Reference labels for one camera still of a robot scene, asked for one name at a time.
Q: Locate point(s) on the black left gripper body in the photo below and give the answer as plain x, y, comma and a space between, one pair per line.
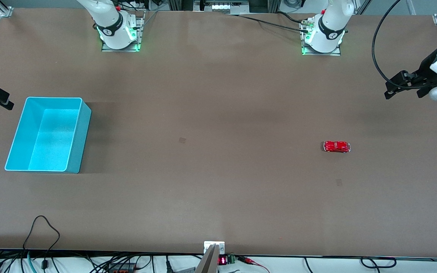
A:
425, 69

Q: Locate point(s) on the red beetle toy car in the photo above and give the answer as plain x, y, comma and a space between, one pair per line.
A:
336, 146

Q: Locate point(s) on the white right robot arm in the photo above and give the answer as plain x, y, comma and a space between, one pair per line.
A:
108, 22

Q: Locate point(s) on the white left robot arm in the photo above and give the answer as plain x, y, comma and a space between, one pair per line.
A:
330, 34

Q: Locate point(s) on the light blue plastic box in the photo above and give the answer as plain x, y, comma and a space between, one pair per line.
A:
51, 140

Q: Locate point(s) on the lit control unit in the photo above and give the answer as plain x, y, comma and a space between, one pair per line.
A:
222, 6

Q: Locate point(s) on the red clip lead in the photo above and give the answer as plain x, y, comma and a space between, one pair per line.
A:
249, 261

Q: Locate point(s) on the red LED display module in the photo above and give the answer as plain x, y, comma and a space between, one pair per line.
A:
222, 261

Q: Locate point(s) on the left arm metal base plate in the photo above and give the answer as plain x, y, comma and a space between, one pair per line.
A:
324, 54

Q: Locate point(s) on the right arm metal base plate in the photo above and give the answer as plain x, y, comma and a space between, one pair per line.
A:
120, 50

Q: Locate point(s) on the white mounting bracket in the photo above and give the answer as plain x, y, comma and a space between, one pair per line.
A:
207, 244

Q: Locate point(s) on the grey metal camera bar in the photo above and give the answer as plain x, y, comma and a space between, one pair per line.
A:
209, 263

